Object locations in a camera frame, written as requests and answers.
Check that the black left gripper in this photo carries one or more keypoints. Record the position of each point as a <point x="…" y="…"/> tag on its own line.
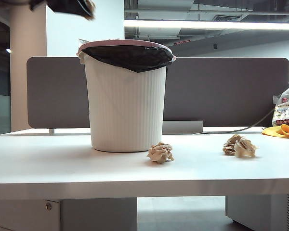
<point x="57" y="4"/>

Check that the brown paper ball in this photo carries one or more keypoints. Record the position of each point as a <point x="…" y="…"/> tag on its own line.
<point x="91" y="9"/>
<point x="160" y="152"/>

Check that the two-lobed brown paper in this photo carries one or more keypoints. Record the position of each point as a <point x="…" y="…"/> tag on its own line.
<point x="242" y="147"/>

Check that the black trash bag liner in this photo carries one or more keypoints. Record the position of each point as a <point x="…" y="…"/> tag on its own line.
<point x="128" y="57"/>

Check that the white ribbed trash can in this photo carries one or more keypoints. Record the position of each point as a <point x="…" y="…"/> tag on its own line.
<point x="126" y="110"/>

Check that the white paper label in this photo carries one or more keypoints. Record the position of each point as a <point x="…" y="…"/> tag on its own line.
<point x="81" y="42"/>

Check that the beige building column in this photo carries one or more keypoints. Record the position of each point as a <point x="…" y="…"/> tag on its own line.
<point x="27" y="72"/>

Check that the red ceiling sign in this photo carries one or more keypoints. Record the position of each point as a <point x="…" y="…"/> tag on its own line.
<point x="182" y="42"/>

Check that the ceiling light strip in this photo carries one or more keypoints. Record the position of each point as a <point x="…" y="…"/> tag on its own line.
<point x="207" y="24"/>

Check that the small black ceiling fixture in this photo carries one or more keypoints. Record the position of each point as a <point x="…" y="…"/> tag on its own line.
<point x="215" y="46"/>

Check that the ceiling air vent grille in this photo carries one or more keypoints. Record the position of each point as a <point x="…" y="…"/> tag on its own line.
<point x="227" y="18"/>

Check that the grey desk partition panel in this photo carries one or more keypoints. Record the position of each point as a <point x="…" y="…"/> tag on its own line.
<point x="219" y="91"/>

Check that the round cabinet lock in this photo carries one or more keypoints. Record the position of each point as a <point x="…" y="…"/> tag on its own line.
<point x="48" y="206"/>

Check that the white drawer cabinet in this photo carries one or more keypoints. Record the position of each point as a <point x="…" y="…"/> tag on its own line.
<point x="86" y="214"/>

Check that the yellow cloth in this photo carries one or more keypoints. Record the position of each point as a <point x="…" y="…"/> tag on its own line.
<point x="273" y="131"/>

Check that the plastic bag of sponges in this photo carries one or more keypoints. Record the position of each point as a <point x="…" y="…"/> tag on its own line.
<point x="285" y="110"/>

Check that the white vented cabinet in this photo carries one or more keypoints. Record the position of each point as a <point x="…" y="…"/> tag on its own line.
<point x="260" y="211"/>

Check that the white partition bracket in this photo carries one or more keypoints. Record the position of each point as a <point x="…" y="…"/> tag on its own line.
<point x="51" y="131"/>

